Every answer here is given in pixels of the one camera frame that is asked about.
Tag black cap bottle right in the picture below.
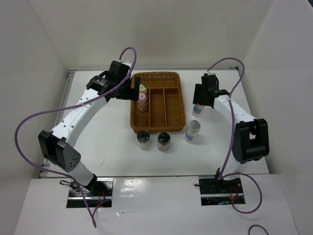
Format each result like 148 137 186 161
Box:
157 132 171 152

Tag black cable on floor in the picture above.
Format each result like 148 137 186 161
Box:
248 224 269 235

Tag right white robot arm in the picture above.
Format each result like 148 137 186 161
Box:
193 73 269 193

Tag pink cap spice bottle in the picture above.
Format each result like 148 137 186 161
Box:
136 93 149 112

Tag brown wicker divided basket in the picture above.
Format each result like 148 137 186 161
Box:
130 71 186 133

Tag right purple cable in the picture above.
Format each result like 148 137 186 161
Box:
207 57 264 213

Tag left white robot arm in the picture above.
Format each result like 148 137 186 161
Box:
38 71 140 196

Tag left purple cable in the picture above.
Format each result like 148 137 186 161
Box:
14 47 137 229

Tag silver cap jar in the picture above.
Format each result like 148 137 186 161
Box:
185 120 201 143
192 104 205 118

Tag purple cable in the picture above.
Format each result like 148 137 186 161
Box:
14 47 137 229
207 57 264 213

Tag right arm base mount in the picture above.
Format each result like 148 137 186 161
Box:
194 177 246 206

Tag black cap bottle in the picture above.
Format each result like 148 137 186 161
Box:
137 130 151 150
157 132 171 152

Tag yellow cap spice bottle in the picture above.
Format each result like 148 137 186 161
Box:
139 84 147 94

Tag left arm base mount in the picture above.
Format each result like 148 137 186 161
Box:
59 177 114 208

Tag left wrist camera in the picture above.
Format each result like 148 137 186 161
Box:
107 61 131 83

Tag aluminium table rail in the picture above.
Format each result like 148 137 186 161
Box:
38 70 76 174

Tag black cap bottle left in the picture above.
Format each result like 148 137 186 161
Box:
137 130 151 150

